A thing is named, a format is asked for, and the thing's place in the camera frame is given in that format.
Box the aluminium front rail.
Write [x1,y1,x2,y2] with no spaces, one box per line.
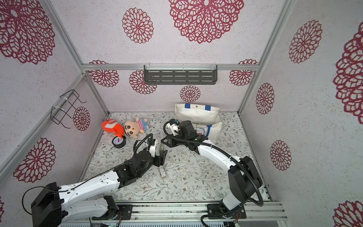
[61,201,290,227]

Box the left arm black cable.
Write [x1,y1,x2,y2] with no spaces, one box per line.
[22,133,154,216]

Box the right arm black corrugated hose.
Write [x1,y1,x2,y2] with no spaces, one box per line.
[163,118,264,227]

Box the black round alarm clock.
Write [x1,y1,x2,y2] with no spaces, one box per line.
[112,136,126,149]

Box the clear pen case green label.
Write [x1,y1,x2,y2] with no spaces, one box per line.
[159,143,165,156]

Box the pink boy plush doll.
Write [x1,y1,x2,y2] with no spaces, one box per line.
[124,117,149,139]

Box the grey slotted wall shelf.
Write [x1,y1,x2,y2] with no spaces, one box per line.
[143,65,218,85]

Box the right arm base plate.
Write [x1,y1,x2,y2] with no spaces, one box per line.
[207,203,247,219]

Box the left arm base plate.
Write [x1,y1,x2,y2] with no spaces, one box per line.
[91,204,133,221]

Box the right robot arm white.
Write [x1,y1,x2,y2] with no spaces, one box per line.
[161,134,264,213]

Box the white Doraemon canvas bag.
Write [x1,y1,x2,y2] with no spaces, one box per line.
[175,103,222,142]

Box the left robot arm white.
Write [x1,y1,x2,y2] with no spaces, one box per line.
[31,150,168,227]

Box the red plush toy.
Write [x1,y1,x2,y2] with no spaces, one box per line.
[101,119,125,137]

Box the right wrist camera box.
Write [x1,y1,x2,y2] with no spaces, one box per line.
[179,121,198,140]

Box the black wire wall rack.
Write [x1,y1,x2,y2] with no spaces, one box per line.
[50,89,86,129]

